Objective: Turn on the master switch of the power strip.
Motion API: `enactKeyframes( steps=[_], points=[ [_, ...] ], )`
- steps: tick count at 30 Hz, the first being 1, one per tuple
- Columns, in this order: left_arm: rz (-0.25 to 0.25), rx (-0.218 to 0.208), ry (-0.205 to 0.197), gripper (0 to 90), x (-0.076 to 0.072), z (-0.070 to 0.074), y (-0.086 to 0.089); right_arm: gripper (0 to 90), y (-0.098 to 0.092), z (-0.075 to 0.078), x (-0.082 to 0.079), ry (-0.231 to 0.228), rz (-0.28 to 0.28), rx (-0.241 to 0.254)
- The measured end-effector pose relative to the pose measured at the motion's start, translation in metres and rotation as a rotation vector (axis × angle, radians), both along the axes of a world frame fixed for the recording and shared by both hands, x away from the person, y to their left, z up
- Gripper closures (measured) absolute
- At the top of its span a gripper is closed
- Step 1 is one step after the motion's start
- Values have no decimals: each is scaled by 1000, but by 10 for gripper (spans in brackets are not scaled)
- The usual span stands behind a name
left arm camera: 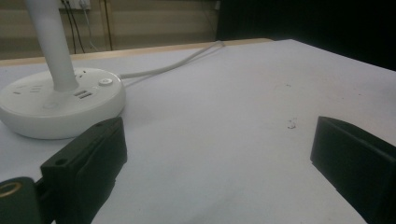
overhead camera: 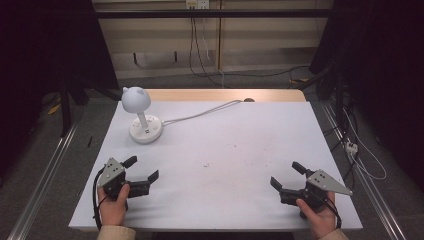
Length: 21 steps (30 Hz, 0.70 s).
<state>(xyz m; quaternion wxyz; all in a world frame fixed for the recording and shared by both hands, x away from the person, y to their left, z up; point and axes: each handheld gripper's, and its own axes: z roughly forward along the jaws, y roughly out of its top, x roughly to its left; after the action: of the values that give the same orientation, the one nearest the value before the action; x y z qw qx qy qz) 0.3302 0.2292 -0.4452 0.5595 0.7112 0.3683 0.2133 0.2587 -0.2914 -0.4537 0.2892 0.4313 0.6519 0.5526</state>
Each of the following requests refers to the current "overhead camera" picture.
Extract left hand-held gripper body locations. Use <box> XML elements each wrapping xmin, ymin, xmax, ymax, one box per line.
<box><xmin>97</xmin><ymin>157</ymin><xmax>151</xmax><ymax>202</ymax></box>

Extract white wall socket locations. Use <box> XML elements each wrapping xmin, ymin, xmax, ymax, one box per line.
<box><xmin>185</xmin><ymin>0</ymin><xmax>211</xmax><ymax>10</ymax></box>

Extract black hanging cables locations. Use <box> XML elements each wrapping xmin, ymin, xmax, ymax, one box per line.
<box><xmin>188</xmin><ymin>17</ymin><xmax>228</xmax><ymax>89</ymax></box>

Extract white table mat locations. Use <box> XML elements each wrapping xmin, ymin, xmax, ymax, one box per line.
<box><xmin>68</xmin><ymin>99</ymin><xmax>364</xmax><ymax>232</ymax></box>

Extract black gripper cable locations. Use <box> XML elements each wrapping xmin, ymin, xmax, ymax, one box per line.
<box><xmin>92</xmin><ymin>168</ymin><xmax>111</xmax><ymax>231</ymax></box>
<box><xmin>323</xmin><ymin>199</ymin><xmax>343</xmax><ymax>230</ymax></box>

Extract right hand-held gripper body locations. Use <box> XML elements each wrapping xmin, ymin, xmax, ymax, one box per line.
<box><xmin>279</xmin><ymin>169</ymin><xmax>354</xmax><ymax>211</ymax></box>

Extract white floor cable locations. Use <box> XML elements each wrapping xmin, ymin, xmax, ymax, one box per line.
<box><xmin>342</xmin><ymin>107</ymin><xmax>388</xmax><ymax>181</ymax></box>

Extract black horizontal metal bar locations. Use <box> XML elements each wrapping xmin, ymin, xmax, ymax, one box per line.
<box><xmin>94</xmin><ymin>8</ymin><xmax>334</xmax><ymax>20</ymax></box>

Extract person's left hand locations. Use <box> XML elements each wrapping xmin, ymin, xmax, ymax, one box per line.
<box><xmin>97</xmin><ymin>183</ymin><xmax>131</xmax><ymax>227</ymax></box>

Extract person's right hand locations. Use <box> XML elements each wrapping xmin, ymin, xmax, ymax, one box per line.
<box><xmin>295</xmin><ymin>192</ymin><xmax>339</xmax><ymax>240</ymax></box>

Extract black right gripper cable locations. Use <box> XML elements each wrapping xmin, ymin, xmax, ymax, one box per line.
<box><xmin>323</xmin><ymin>199</ymin><xmax>343</xmax><ymax>230</ymax></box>

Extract white lamp power cable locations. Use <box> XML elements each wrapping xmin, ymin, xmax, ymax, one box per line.
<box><xmin>161</xmin><ymin>99</ymin><xmax>246</xmax><ymax>127</ymax></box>

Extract white cat-ear table lamp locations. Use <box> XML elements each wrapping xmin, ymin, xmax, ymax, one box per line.
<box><xmin>120</xmin><ymin>86</ymin><xmax>164</xmax><ymax>145</ymax></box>

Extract metal floor rail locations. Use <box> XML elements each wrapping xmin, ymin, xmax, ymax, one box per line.
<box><xmin>320</xmin><ymin>102</ymin><xmax>407</xmax><ymax>240</ymax></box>
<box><xmin>6</xmin><ymin>123</ymin><xmax>80</xmax><ymax>240</ymax></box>

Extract black metal stand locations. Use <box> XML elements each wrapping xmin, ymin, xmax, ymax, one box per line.
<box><xmin>58</xmin><ymin>77</ymin><xmax>91</xmax><ymax>138</ymax></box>

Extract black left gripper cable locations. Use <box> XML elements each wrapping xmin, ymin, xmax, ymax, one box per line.
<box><xmin>92</xmin><ymin>168</ymin><xmax>111</xmax><ymax>231</ymax></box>

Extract white power strip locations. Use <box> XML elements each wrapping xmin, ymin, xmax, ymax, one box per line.
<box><xmin>344</xmin><ymin>139</ymin><xmax>360</xmax><ymax>156</ymax></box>

